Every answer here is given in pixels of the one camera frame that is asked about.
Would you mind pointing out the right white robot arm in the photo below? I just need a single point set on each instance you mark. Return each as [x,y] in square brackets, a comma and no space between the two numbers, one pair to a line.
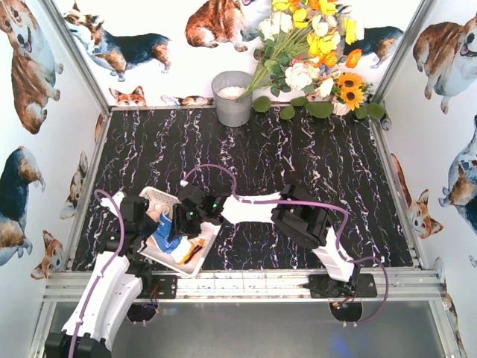
[310,224]

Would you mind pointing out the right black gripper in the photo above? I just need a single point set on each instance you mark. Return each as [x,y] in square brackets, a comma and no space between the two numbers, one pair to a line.
[182,227]

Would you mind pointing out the white perforated storage basket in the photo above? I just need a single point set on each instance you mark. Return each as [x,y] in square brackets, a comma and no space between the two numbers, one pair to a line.
[150,251]

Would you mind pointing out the artificial flower bouquet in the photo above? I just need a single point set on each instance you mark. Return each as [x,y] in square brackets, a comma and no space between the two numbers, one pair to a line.
[312,47]

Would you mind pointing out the cream glove red cuff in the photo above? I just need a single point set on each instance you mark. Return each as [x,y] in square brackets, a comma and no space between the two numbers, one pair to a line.
[161,213]

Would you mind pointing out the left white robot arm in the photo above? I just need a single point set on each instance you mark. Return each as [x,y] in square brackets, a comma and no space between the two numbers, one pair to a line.
[115,283]

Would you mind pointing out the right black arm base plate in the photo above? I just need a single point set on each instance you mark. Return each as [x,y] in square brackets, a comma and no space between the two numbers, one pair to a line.
[323,286]

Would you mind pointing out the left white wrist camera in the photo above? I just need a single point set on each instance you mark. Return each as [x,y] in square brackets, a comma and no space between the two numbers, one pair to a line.
[113,204]

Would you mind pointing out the aluminium front frame rail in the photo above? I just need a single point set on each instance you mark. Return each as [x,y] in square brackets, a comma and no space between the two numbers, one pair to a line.
[399,284]

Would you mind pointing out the grey metal bucket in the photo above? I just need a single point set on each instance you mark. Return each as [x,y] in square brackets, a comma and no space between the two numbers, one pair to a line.
[232,103]

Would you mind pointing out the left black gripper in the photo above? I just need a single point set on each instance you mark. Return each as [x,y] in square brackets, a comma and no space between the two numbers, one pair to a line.
[147,227]

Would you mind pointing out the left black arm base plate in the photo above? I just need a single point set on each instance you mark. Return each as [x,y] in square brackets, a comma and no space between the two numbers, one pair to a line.
[163,286]

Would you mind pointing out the blue dotted glove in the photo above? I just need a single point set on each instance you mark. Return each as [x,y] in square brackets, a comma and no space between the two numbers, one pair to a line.
[181,249]

